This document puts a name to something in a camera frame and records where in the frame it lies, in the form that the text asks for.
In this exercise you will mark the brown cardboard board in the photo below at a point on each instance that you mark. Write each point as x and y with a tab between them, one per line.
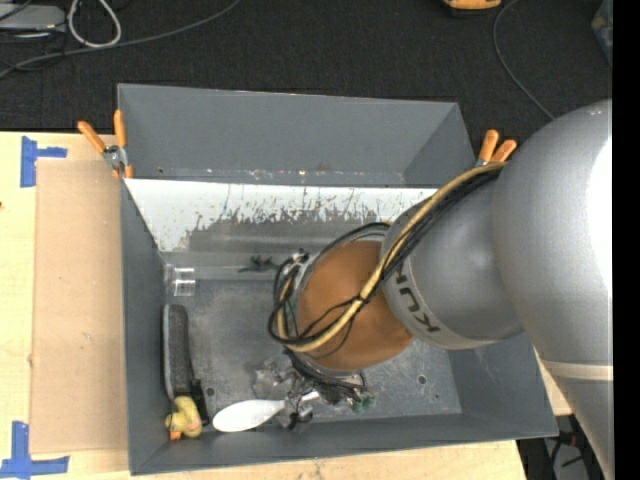
75	293

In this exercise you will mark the yellow rubber duck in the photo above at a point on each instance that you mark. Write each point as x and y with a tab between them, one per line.
185	418

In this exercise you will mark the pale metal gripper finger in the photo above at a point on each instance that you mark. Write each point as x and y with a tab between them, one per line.
295	401
299	418

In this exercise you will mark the white plastic spoon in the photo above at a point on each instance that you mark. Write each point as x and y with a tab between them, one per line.
245	415

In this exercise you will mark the dark grey sponge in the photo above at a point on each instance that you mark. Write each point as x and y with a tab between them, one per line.
177	348

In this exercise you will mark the clear plastic cube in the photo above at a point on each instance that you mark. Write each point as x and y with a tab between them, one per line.
182	281

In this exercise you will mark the grey metal bin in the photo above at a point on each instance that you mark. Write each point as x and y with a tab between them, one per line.
240	328

